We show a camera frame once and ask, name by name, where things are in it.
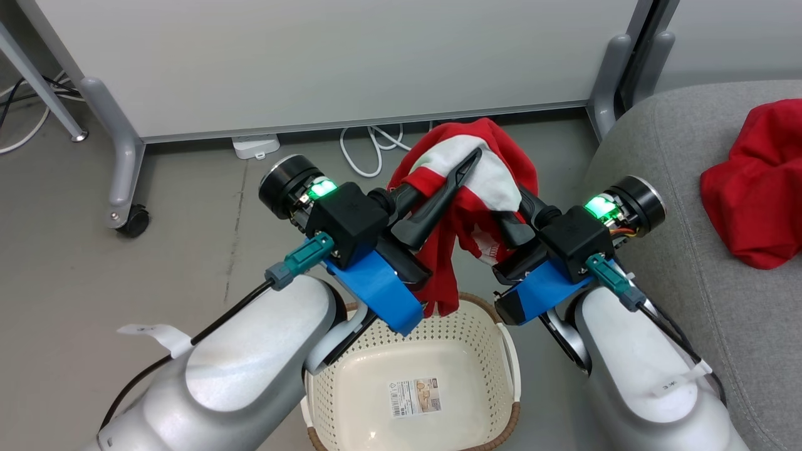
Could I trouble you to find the short grey partition leg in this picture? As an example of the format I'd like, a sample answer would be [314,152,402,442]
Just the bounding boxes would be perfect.
[586,34,633,142]

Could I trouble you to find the pale grey partition panel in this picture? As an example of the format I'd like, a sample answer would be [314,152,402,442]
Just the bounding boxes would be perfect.
[652,0,802,95]

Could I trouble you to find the plain red garment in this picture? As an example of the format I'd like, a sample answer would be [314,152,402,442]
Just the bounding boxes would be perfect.
[699,98,802,271]

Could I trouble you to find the teal right cable connector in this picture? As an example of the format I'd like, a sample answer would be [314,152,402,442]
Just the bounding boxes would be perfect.
[585,253,647,313]

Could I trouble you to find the printed basket label sticker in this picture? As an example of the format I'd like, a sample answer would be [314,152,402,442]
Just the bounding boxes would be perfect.
[388,376,443,419]

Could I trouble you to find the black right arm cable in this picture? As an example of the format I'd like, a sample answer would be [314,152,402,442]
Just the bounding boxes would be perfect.
[638,304,729,405]

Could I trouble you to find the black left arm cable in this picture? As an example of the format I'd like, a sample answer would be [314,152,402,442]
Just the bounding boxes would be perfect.
[99,278,277,431]

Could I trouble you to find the black floor cables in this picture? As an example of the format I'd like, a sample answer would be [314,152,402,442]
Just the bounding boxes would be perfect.
[0,75,83,130]

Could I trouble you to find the white right cable tag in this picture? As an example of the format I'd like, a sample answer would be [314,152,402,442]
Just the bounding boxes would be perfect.
[650,360,716,399]

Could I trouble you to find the long grey partition leg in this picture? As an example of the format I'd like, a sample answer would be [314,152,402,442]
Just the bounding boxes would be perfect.
[79,76,147,230]

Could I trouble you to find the grey leg beside dark gap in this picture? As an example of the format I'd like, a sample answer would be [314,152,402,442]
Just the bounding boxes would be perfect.
[629,31,677,108]

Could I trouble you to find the red jersey with white stripe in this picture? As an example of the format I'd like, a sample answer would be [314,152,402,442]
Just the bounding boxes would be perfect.
[386,117,540,319]

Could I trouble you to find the teal left cable connector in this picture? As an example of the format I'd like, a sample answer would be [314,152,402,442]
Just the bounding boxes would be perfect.
[264,232,336,291]

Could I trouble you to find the white cable tag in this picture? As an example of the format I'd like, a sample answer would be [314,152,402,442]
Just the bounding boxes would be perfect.
[117,322,193,359]
[650,360,716,399]

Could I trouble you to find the white power adapter box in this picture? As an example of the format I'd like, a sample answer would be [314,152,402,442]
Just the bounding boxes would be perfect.
[231,133,281,161]

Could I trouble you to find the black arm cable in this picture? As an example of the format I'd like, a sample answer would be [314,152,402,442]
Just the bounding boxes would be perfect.
[638,304,729,405]
[99,278,277,431]

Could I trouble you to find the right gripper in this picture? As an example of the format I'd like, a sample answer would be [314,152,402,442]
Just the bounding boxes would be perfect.
[492,187,628,288]

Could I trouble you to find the cream perforated laundry basket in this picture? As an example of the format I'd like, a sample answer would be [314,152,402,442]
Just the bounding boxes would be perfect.
[300,291,523,451]

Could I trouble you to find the looped white cable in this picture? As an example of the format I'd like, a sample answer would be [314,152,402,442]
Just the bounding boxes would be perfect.
[339,123,412,179]

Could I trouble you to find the white partition panel grey frame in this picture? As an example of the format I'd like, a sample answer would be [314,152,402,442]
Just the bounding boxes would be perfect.
[16,0,654,145]

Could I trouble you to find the slanted grey metal table leg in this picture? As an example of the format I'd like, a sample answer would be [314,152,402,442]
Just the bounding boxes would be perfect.
[0,21,89,143]

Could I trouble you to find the grey fabric sofa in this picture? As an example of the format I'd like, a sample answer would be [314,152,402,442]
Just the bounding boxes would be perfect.
[580,80,802,451]

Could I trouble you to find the teal cable connector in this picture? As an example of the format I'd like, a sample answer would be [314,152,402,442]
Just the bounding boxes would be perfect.
[264,232,336,291]
[585,253,647,313]

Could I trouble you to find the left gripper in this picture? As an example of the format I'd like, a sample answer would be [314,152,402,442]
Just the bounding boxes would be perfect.
[295,148,483,291]

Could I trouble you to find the black caster wheel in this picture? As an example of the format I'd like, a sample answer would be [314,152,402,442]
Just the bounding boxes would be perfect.
[116,204,152,239]

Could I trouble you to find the white left cable tag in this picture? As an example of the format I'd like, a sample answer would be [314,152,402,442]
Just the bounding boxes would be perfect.
[117,322,193,359]

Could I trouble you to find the white floor cables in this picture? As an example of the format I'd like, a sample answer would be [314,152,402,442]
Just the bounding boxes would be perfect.
[0,69,86,156]

